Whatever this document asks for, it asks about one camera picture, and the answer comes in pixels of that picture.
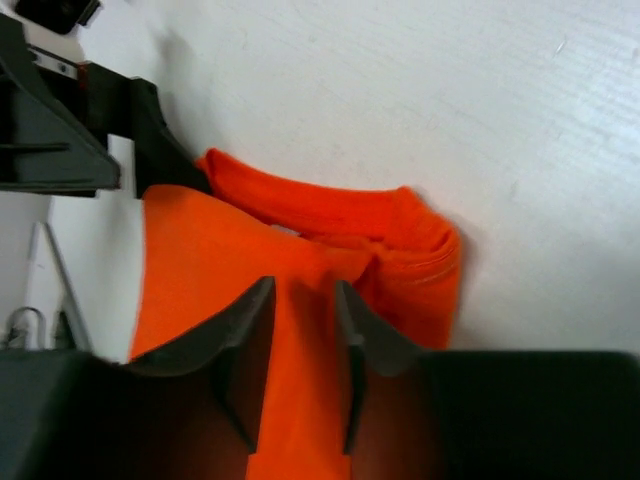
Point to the aluminium rail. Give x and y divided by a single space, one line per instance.
52 308

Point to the orange t-shirt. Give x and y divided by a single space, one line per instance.
203 250

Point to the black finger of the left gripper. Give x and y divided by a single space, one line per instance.
56 116

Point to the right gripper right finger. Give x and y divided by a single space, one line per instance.
411 412

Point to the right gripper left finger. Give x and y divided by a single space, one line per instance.
189 409

